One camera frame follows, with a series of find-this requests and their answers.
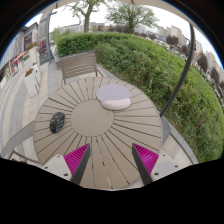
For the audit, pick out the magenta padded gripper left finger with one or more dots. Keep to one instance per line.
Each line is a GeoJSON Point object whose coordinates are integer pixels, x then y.
{"type": "Point", "coordinates": [70, 167]}

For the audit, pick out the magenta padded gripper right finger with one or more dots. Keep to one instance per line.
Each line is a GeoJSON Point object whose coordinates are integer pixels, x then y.
{"type": "Point", "coordinates": [153, 166]}

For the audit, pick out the black computer mouse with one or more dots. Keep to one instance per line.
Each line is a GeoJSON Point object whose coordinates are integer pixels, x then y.
{"type": "Point", "coordinates": [57, 122]}

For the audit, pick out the lilac mouse pad wrist rest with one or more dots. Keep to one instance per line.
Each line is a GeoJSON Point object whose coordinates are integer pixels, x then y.
{"type": "Point", "coordinates": [114, 97]}

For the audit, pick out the round slatted wooden table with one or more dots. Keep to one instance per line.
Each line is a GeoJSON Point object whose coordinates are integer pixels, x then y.
{"type": "Point", "coordinates": [109, 133]}

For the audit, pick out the grey chair at left edge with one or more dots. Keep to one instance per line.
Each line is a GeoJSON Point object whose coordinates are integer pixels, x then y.
{"type": "Point", "coordinates": [16, 140]}

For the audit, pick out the green trimmed hedge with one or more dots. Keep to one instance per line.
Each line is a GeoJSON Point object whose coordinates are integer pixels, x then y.
{"type": "Point", "coordinates": [196, 112]}

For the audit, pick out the white planter box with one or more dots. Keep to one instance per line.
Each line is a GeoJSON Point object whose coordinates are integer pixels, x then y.
{"type": "Point", "coordinates": [32, 80]}

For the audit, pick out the grey slatted outdoor chair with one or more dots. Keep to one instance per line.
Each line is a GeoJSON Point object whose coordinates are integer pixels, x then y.
{"type": "Point", "coordinates": [78, 64]}

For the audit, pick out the dark curved metal pole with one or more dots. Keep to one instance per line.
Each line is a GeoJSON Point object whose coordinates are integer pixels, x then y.
{"type": "Point", "coordinates": [184, 72]}

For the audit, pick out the tall grey advertising pillar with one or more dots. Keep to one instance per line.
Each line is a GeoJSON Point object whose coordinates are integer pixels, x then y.
{"type": "Point", "coordinates": [45, 53]}

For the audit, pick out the large tree right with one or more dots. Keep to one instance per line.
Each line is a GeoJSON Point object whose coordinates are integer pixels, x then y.
{"type": "Point", "coordinates": [131, 15]}

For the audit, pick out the large tree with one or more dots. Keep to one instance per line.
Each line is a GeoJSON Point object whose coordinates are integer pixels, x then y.
{"type": "Point", "coordinates": [131, 15]}
{"type": "Point", "coordinates": [84, 9]}

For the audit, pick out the large tree left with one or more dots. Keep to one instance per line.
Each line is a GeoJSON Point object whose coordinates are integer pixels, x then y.
{"type": "Point", "coordinates": [84, 9]}

